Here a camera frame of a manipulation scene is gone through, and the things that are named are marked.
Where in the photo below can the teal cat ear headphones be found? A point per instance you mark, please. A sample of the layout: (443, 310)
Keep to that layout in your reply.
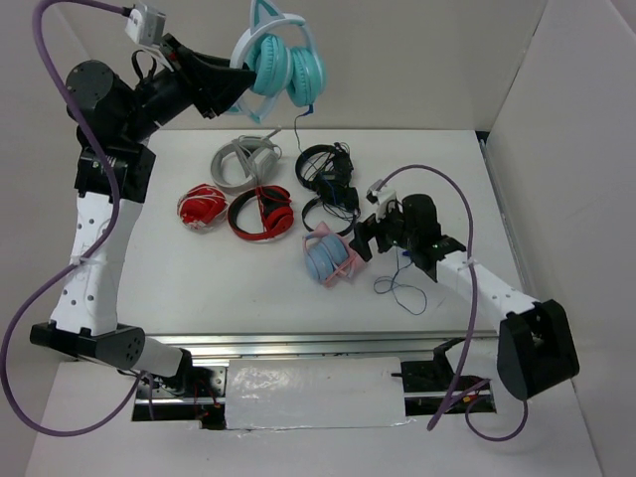
(298, 71)

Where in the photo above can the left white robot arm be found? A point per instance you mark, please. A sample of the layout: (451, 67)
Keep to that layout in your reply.
(84, 323)

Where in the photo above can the blue pink cat headphones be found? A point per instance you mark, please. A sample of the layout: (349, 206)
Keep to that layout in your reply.
(328, 258)

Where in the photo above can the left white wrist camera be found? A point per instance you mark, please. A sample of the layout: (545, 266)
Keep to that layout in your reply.
(145, 25)

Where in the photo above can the black headphones upper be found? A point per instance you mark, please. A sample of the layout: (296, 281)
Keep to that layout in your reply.
(326, 169)

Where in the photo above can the aluminium rail frame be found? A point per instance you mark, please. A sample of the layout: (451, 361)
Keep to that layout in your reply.
(424, 358)

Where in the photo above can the white foil covered plate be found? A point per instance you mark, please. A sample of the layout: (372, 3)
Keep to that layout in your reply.
(314, 393)

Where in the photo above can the black headphones lower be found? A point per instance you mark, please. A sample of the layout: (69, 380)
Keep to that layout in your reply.
(342, 204)

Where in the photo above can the white grey headphones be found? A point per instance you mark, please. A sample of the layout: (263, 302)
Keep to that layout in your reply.
(257, 155)

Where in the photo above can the folded red headphones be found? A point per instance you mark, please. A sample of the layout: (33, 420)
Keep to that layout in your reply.
(202, 208)

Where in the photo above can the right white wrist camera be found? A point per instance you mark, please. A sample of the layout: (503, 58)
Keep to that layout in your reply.
(385, 200)

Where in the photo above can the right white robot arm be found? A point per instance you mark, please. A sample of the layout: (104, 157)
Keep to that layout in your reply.
(535, 347)

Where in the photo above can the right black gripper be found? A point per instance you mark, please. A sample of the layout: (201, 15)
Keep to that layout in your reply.
(365, 230)

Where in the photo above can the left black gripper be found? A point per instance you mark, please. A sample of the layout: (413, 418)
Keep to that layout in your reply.
(209, 83)

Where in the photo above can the red black headphones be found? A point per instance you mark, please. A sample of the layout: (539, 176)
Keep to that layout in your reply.
(275, 212)

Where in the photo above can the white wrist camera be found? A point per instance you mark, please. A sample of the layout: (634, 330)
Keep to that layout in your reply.
(385, 200)
(145, 25)

